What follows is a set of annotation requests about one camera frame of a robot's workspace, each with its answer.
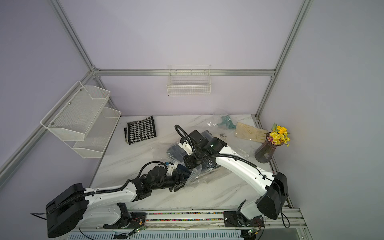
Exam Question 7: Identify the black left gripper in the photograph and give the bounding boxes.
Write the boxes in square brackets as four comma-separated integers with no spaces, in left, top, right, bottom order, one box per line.
[152,169,193,192]

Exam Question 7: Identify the navy grey plaid scarf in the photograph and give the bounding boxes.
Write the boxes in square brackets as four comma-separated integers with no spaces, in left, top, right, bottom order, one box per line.
[168,130,219,171]

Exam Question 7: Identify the clear plastic vacuum bag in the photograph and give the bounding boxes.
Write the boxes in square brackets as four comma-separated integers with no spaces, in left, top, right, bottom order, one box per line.
[167,125,257,177]

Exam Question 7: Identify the black white houndstooth scarf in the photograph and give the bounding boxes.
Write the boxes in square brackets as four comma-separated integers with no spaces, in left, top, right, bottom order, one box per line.
[124,116,157,145]

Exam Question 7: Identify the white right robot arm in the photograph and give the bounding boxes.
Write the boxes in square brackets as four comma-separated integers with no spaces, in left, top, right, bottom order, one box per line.
[175,125,288,226]

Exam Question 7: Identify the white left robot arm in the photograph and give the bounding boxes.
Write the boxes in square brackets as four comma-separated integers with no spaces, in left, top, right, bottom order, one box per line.
[32,161,191,239]

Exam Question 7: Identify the small bag with green item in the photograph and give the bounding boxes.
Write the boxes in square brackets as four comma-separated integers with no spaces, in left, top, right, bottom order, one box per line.
[207,109,236,130]

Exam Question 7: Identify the cream knitted gloves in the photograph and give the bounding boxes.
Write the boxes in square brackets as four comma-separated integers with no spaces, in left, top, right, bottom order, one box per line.
[235,123,268,143]

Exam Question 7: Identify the dark glass flower vase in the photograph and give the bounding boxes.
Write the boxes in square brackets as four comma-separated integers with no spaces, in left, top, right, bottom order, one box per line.
[255,132,284,164]

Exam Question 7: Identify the yellow flower bouquet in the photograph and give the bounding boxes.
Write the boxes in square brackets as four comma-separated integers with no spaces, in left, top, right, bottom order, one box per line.
[268,124,291,147]

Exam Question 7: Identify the white two-tier mesh shelf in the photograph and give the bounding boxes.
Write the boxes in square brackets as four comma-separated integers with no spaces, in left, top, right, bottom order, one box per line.
[41,82,121,159]

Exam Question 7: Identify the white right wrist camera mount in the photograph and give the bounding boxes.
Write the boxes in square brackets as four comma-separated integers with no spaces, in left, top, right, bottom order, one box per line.
[179,142,193,156]

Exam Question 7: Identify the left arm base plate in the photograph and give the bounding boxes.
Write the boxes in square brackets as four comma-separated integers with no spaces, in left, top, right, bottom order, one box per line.
[103,212,147,229]

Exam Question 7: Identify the aluminium frame rails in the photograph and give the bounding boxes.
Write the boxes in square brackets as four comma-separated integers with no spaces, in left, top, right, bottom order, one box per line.
[1,1,306,240]

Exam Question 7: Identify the white wire wall basket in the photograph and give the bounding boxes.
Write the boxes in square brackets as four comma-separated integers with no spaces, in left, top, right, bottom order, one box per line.
[167,65,212,97]

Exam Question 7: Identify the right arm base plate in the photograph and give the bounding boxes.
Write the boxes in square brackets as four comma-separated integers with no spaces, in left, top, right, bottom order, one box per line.
[223,211,265,228]

